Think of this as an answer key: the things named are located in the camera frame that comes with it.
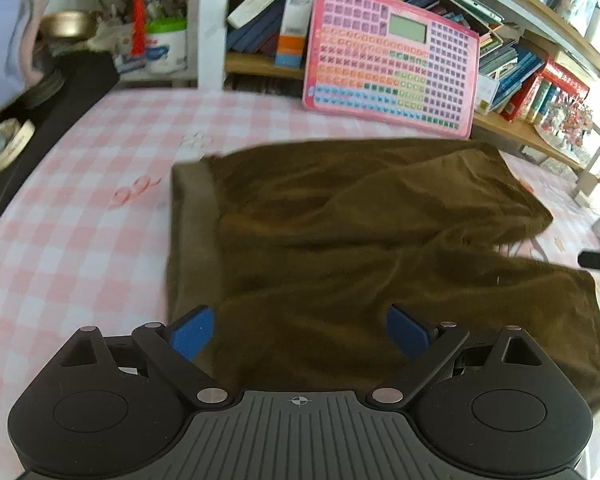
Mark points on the row of colourful books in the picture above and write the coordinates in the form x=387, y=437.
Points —
x=520, y=70

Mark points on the pink checked desk mat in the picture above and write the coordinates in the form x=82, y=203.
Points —
x=80, y=240

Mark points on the white jar with green lid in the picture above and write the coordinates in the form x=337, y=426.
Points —
x=166, y=47

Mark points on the pink learning tablet toy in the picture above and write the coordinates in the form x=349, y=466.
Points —
x=380, y=70

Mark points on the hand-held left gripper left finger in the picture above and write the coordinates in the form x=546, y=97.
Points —
x=192, y=332

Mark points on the clear card box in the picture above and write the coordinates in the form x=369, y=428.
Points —
x=486, y=94

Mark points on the colourful bead tree ornament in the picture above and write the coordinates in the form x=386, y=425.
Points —
x=562, y=120

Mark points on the black box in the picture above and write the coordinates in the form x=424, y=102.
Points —
x=70, y=90

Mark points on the red bottle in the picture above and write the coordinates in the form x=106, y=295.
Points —
x=138, y=20

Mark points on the purple cloth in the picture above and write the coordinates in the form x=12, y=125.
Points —
x=2, y=50

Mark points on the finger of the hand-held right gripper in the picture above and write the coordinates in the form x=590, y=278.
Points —
x=597, y=260

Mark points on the white tape roll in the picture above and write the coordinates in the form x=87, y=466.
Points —
x=2, y=142

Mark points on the white and wood bookshelf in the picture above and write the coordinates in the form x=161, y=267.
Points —
x=212, y=25

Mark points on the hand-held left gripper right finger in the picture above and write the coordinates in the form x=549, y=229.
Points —
x=407, y=332

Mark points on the bronze bowl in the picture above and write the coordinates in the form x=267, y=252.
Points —
x=67, y=24

